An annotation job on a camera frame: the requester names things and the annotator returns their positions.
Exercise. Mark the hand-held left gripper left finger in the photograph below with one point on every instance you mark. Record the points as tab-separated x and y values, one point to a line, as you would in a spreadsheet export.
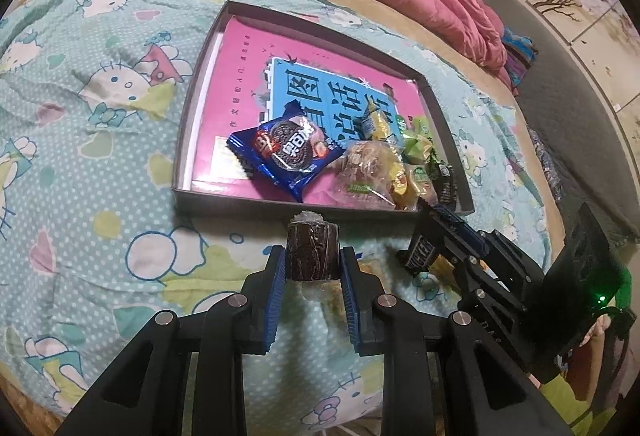
275	298

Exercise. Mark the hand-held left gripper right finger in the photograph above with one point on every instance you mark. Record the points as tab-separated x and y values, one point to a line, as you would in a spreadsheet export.
351	303

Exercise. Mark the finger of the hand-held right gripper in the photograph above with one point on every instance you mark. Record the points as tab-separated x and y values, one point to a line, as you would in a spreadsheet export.
480	278
465	227

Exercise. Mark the green and black snack packet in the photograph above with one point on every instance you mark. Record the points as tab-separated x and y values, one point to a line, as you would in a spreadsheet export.
445	186

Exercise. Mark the black snack bar packet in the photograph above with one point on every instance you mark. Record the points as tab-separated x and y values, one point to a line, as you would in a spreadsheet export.
422	248

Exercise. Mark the brown cake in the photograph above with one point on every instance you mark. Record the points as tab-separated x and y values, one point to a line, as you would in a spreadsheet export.
311	251

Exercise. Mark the grey shallow cardboard box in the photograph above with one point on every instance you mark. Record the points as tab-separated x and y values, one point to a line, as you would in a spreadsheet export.
225	202

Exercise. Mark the yellow packet with blue label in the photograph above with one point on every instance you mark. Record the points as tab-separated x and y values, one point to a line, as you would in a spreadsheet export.
380	124

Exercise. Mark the yellow wrapped candy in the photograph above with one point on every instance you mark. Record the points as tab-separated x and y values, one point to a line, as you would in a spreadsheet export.
403	181

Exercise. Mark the light green snack packet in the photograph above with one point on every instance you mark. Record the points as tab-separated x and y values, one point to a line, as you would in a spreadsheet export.
417	141

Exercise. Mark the blue patterned cloth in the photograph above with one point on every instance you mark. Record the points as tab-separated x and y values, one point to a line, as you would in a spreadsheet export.
547	164

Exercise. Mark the clear bag of pastry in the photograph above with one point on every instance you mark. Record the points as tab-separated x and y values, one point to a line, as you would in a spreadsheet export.
365	171

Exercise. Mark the blue cookie packet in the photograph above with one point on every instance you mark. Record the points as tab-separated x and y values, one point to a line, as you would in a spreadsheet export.
285	151

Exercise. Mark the grey padded headboard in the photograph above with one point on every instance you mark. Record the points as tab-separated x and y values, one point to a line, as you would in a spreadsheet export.
575	116

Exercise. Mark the striped colourful pillow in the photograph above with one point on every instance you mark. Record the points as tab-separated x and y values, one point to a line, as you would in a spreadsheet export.
517	56

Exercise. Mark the cartoon cat printed bedsheet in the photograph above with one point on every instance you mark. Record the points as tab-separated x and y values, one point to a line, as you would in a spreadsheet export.
100	166

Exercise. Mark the pink and blue book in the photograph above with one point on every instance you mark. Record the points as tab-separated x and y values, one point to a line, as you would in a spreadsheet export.
240	81

